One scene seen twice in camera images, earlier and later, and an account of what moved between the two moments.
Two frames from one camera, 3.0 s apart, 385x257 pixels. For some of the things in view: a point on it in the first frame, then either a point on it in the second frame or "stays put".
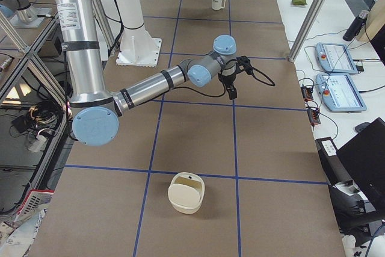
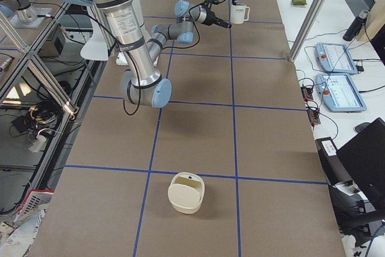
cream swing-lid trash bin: [186, 192] stays put
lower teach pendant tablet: [339, 92] stays put
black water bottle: [356, 27] stays put
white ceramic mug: [218, 2] → [239, 13]
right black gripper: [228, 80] → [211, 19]
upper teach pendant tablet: [335, 58] stays put
